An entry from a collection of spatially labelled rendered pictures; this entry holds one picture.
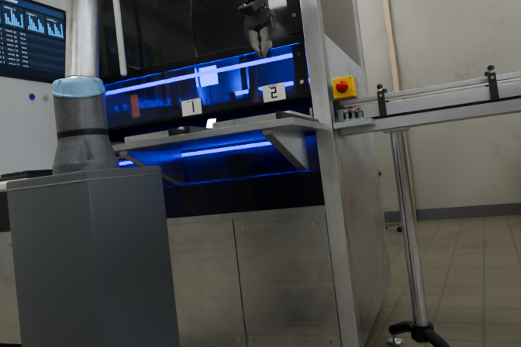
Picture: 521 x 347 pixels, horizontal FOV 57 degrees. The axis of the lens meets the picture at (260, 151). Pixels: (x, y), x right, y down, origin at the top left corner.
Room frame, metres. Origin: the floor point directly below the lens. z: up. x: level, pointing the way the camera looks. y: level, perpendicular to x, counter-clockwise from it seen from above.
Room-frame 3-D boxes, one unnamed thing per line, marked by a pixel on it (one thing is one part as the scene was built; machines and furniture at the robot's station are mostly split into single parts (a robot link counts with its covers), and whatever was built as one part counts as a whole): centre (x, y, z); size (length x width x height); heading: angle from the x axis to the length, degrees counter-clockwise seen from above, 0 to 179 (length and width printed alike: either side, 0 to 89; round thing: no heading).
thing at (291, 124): (1.62, 0.14, 0.87); 0.70 x 0.48 x 0.02; 69
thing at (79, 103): (1.15, 0.42, 0.96); 0.13 x 0.12 x 0.14; 19
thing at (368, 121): (1.67, -0.35, 0.87); 0.14 x 0.13 x 0.02; 159
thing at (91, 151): (1.14, 0.42, 0.84); 0.15 x 0.15 x 0.10
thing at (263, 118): (1.62, -0.04, 0.90); 0.34 x 0.26 x 0.04; 160
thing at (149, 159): (1.70, 0.38, 0.79); 0.34 x 0.03 x 0.13; 159
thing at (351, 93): (1.64, -0.32, 0.99); 0.08 x 0.07 x 0.07; 159
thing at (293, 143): (1.52, -0.09, 0.79); 0.34 x 0.03 x 0.13; 159
